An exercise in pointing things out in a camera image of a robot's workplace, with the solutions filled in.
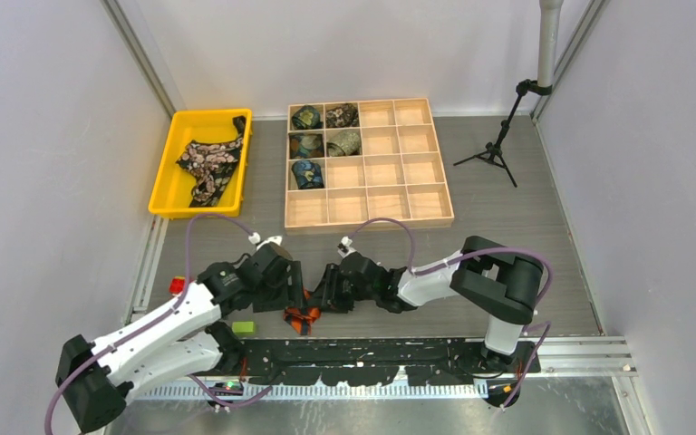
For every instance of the yellow plastic bin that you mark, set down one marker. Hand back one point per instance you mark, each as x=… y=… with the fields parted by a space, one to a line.
x=170 y=196

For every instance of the rolled beige paisley tie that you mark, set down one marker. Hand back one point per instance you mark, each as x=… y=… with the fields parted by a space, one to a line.
x=344 y=143

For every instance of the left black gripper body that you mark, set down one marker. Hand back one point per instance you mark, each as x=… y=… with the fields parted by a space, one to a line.
x=272 y=294

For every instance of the rolled blue teal tie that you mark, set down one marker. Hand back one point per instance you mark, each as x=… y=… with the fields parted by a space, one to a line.
x=308 y=174

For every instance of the orange navy striped tie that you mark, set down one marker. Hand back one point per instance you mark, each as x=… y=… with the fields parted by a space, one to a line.
x=301 y=318

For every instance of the rolled green paisley tie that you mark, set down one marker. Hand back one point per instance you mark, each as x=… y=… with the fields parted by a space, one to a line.
x=306 y=117

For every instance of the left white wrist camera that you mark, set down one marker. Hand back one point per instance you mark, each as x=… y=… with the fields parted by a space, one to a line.
x=258 y=241

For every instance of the wooden grid organizer box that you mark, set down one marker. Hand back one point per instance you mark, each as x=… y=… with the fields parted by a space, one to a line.
x=399 y=173

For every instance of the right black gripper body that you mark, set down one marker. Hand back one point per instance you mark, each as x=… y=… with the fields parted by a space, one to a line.
x=348 y=293

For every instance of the colourful toy car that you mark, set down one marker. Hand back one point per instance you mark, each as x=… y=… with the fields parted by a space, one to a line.
x=177 y=285

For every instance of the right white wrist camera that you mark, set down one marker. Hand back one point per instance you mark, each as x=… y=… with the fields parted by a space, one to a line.
x=345 y=248

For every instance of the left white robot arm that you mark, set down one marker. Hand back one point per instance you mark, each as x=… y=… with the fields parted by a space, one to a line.
x=98 y=379

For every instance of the green block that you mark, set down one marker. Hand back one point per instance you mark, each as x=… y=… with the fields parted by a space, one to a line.
x=244 y=327

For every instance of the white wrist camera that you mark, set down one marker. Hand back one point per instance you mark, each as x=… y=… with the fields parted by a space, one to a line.
x=258 y=241
x=345 y=248

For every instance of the aluminium front rail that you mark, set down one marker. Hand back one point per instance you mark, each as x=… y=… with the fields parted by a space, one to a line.
x=558 y=357

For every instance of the rolled dark floral tie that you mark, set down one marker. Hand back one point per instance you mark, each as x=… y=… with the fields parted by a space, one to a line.
x=343 y=115

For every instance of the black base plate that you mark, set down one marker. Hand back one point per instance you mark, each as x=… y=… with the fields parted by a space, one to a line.
x=369 y=362

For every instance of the rolled blue gold tie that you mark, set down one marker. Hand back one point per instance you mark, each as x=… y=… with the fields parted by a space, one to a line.
x=306 y=146

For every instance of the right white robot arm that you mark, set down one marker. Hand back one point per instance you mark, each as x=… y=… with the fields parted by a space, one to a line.
x=505 y=282

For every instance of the black mini tripod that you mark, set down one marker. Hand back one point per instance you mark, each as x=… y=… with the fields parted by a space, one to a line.
x=493 y=152

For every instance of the grey metal pole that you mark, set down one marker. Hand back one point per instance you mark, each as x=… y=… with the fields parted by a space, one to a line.
x=550 y=11

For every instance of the black pink floral tie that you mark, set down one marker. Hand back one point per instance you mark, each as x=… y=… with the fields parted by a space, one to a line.
x=212 y=165

